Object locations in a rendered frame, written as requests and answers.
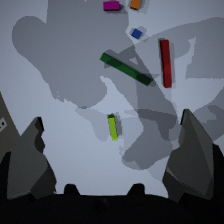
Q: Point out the small blue block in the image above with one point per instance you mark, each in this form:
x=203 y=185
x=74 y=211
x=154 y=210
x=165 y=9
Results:
x=136 y=33

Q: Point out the orange rod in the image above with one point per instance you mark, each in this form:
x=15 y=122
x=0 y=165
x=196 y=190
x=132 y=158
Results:
x=135 y=4

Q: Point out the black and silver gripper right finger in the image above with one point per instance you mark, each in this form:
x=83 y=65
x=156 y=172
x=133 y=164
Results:
x=194 y=174

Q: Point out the lime green rod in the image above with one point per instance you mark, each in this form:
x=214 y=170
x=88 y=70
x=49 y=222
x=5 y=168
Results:
x=112 y=125

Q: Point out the magenta rod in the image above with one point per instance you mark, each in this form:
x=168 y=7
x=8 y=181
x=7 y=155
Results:
x=111 y=6

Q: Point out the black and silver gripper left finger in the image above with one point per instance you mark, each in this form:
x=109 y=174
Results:
x=25 y=173

